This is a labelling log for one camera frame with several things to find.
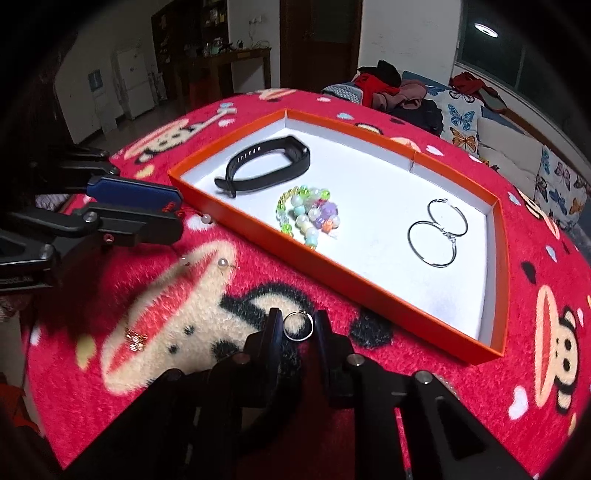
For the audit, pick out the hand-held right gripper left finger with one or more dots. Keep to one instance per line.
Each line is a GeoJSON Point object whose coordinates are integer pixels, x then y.
{"type": "Point", "coordinates": [268, 350]}

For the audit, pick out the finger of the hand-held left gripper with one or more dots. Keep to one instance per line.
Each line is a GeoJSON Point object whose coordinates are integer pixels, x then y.
{"type": "Point", "coordinates": [138, 226]}
{"type": "Point", "coordinates": [129, 194]}

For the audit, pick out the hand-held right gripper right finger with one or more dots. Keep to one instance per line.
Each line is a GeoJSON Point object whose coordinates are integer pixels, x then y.
{"type": "Point", "coordinates": [330, 350]}

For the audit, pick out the red knot charm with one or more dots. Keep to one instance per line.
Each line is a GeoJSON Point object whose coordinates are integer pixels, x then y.
{"type": "Point", "coordinates": [182, 213]}

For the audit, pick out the orange shallow box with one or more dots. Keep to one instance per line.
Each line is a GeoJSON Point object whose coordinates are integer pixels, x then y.
{"type": "Point", "coordinates": [332, 277]}

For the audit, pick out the small gold charm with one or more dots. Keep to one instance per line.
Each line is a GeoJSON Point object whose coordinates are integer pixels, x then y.
{"type": "Point", "coordinates": [136, 339]}

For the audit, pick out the silver hoop earring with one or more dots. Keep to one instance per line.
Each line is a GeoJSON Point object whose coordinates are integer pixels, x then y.
{"type": "Point", "coordinates": [428, 213]}
{"type": "Point", "coordinates": [408, 240]}

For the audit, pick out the black smart band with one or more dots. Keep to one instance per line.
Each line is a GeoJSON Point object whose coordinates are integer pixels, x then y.
{"type": "Point", "coordinates": [302, 159]}

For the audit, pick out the white appliance with blue label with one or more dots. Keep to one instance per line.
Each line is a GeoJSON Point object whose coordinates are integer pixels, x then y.
{"type": "Point", "coordinates": [104, 101]}

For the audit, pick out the white refrigerator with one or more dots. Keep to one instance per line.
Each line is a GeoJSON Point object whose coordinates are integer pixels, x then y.
{"type": "Point", "coordinates": [134, 83]}

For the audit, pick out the dark shelf cabinet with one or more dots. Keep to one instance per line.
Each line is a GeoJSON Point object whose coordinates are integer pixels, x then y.
{"type": "Point", "coordinates": [184, 37]}

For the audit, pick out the dark wooden desk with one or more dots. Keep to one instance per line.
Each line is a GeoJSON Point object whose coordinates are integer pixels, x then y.
{"type": "Point", "coordinates": [231, 57]}

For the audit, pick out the red monkey printed blanket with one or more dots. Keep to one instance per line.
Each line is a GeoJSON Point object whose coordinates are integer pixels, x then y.
{"type": "Point", "coordinates": [508, 392]}

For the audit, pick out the patterned blue cushion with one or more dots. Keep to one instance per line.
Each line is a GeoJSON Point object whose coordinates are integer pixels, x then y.
{"type": "Point", "coordinates": [344, 93]}

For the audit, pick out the dark wooden door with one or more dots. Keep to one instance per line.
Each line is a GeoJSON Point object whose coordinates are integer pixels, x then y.
{"type": "Point", "coordinates": [323, 41]}

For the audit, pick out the black backpack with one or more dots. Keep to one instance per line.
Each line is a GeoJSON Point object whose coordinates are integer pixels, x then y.
{"type": "Point", "coordinates": [422, 117]}

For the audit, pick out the butterfly print pillow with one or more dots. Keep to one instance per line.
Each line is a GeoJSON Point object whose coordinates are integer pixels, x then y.
{"type": "Point", "coordinates": [461, 122]}
{"type": "Point", "coordinates": [561, 184]}

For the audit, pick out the white cushion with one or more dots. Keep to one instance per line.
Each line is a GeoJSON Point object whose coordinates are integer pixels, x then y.
{"type": "Point", "coordinates": [508, 152]}

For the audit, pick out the pile of clothes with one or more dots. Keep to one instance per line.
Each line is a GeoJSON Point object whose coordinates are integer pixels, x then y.
{"type": "Point", "coordinates": [388, 90]}

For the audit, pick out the blue sofa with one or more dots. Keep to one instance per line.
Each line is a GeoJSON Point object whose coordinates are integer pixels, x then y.
{"type": "Point", "coordinates": [508, 120]}

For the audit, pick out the red garment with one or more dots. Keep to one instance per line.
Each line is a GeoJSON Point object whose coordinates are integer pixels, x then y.
{"type": "Point", "coordinates": [471, 87]}

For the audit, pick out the window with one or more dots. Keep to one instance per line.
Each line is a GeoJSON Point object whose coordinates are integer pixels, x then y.
{"type": "Point", "coordinates": [531, 50]}

